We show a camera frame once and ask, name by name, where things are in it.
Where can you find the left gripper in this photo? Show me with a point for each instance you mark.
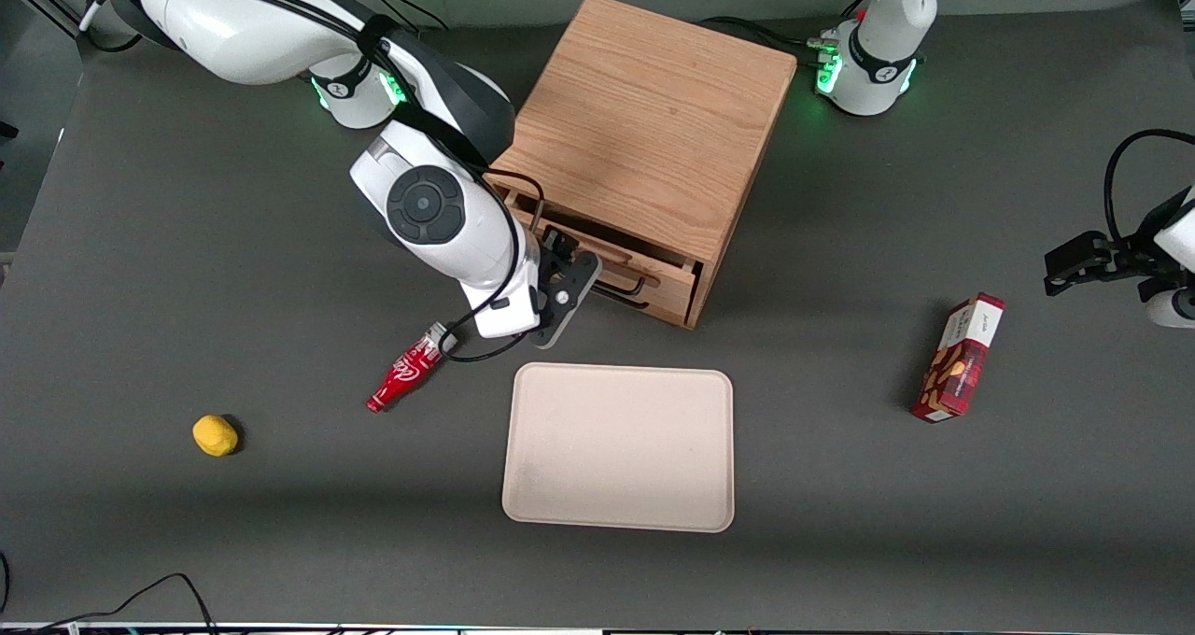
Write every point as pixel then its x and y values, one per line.
pixel 1135 249

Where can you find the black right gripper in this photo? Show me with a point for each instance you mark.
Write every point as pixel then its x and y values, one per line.
pixel 554 246

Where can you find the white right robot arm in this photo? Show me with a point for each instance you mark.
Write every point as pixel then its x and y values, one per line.
pixel 233 28

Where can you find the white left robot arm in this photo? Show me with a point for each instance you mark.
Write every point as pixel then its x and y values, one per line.
pixel 882 65

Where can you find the wooden drawer cabinet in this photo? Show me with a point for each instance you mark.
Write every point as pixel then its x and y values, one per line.
pixel 653 103

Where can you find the red cookie box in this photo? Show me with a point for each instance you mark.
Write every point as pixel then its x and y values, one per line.
pixel 962 359

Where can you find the red cola bottle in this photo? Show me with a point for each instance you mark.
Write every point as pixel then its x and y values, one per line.
pixel 407 370

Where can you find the beige plastic tray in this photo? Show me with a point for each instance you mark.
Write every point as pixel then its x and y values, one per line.
pixel 618 448

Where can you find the yellow lemon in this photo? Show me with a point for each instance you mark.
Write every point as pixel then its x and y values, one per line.
pixel 215 435

